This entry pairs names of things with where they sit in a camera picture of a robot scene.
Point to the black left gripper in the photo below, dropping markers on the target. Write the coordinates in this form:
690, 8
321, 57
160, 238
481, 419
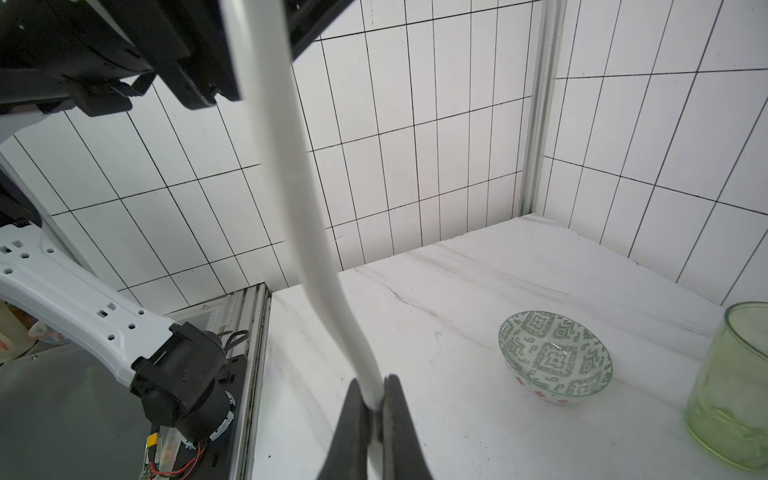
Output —
94, 55

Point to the green glass tumbler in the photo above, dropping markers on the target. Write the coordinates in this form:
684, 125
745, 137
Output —
727, 409

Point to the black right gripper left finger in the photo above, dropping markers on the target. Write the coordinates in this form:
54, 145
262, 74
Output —
347, 455

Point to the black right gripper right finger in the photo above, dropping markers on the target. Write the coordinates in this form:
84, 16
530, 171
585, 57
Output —
402, 454

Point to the green patterned ceramic bowl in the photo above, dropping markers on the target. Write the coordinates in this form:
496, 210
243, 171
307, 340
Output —
557, 359

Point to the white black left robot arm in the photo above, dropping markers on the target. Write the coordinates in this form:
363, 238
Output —
172, 368

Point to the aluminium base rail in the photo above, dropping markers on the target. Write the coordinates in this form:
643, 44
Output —
240, 321

